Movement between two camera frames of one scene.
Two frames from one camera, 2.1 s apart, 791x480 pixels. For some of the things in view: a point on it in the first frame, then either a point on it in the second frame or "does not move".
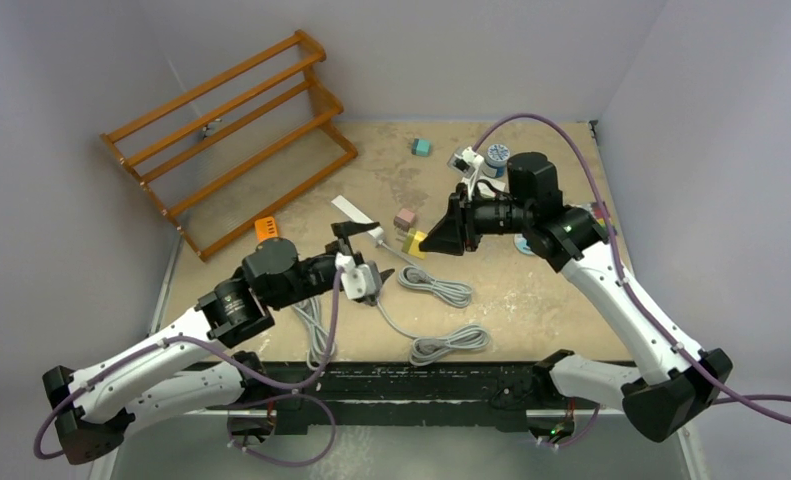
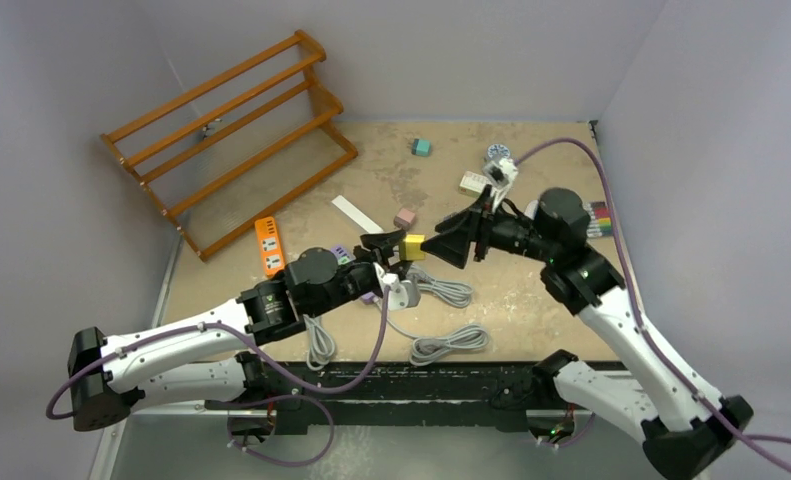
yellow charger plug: x=411 y=243 does not move
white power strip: x=357 y=216 does not move
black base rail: x=398 y=396 does not move
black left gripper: x=344 y=230 to x=380 y=249
